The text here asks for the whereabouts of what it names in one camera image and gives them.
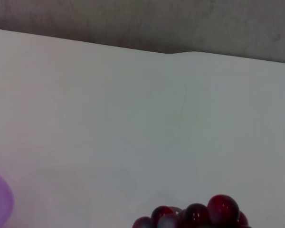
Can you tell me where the dark red grape bunch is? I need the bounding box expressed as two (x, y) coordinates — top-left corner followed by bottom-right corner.
(132, 194), (250, 228)

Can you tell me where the purple wavy plastic bowl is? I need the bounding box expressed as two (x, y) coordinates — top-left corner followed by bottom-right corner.
(0, 168), (15, 228)

